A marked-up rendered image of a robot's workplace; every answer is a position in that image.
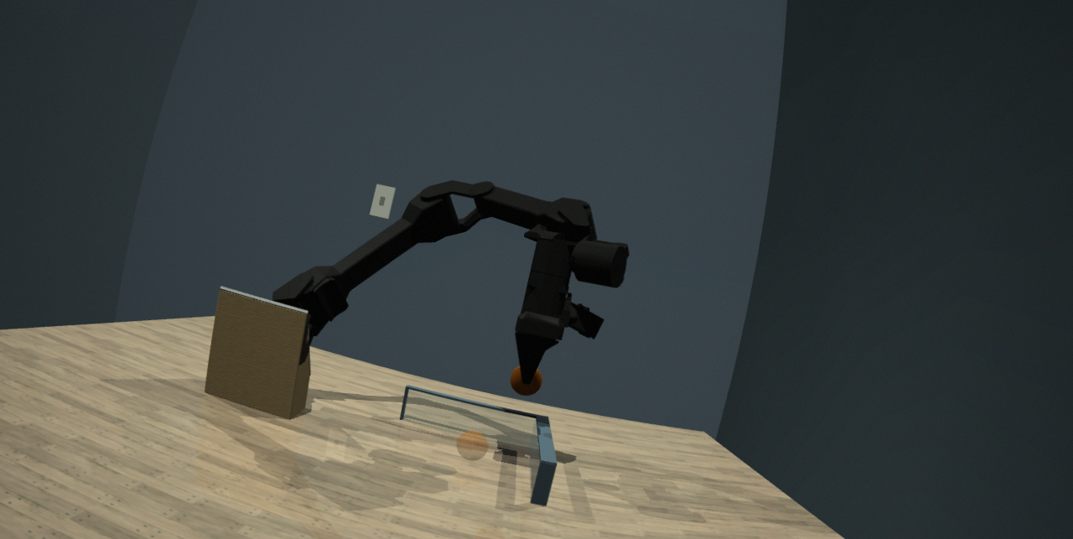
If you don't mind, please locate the translucent orange ball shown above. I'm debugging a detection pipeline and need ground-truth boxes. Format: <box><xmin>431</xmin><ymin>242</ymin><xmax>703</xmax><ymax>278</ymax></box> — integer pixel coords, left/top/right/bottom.
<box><xmin>457</xmin><ymin>431</ymin><xmax>489</xmax><ymax>461</ymax></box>

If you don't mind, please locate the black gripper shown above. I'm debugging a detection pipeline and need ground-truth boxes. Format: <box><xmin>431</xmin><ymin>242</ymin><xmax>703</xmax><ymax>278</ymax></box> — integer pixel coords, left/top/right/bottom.
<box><xmin>515</xmin><ymin>272</ymin><xmax>570</xmax><ymax>385</ymax></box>

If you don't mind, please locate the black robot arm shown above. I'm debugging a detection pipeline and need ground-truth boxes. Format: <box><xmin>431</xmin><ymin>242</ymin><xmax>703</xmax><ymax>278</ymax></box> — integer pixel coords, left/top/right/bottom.
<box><xmin>271</xmin><ymin>180</ymin><xmax>630</xmax><ymax>345</ymax></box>

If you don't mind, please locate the orange-brown ball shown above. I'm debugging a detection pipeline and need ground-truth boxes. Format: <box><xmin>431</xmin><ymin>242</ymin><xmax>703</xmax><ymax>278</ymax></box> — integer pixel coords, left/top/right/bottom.
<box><xmin>511</xmin><ymin>366</ymin><xmax>542</xmax><ymax>396</ymax></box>

